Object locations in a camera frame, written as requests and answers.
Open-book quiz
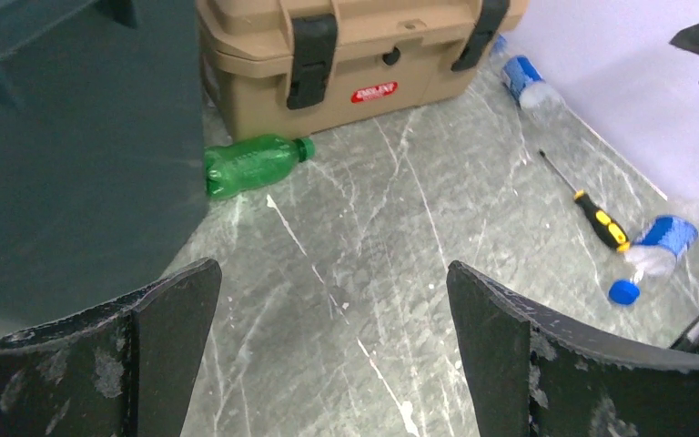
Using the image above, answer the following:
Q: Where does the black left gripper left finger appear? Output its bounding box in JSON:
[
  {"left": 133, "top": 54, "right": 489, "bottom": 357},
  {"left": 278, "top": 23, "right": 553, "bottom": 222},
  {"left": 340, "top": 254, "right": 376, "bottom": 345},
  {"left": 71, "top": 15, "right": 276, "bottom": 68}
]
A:
[{"left": 0, "top": 258, "right": 222, "bottom": 436}]

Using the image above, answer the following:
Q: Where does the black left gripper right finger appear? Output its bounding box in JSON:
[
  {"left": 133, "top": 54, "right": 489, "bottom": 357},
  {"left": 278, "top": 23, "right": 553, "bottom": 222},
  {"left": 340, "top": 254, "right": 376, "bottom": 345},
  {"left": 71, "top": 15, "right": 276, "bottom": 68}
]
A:
[{"left": 447, "top": 260, "right": 699, "bottom": 436}]

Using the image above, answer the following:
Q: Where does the crushed Pepsi bottle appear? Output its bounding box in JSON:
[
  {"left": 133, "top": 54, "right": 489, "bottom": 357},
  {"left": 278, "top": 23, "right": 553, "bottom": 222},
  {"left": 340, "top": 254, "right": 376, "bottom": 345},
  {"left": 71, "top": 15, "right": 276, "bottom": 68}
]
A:
[{"left": 607, "top": 198, "right": 699, "bottom": 306}]

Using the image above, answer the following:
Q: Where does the dark green plastic bin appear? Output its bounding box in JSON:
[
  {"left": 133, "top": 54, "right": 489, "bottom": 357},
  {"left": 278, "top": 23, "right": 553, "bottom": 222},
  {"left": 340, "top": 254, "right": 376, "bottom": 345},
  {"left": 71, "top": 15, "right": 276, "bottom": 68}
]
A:
[{"left": 0, "top": 1, "right": 208, "bottom": 336}]

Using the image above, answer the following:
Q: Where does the yellow black tool right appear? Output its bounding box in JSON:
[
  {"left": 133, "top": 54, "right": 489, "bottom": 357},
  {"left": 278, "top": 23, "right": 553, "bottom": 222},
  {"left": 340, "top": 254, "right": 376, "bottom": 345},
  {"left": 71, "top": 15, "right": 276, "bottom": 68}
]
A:
[{"left": 538, "top": 149, "right": 631, "bottom": 253}]

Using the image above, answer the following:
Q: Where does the blue label bottle far right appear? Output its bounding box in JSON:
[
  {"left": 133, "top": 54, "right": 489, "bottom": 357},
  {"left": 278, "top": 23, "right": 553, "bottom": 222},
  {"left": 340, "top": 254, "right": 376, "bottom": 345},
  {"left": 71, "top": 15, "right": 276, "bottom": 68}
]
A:
[{"left": 489, "top": 36, "right": 568, "bottom": 124}]

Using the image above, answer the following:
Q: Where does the green plastic bottle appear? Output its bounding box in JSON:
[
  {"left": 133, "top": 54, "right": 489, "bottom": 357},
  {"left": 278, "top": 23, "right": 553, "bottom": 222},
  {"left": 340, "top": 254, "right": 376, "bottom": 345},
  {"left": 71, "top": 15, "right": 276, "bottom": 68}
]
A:
[{"left": 204, "top": 134, "right": 316, "bottom": 199}]

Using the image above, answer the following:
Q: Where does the tan plastic toolbox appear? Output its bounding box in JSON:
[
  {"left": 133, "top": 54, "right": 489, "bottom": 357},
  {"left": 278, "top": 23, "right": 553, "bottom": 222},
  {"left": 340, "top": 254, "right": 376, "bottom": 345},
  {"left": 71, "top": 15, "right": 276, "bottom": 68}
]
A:
[{"left": 196, "top": 0, "right": 528, "bottom": 140}]

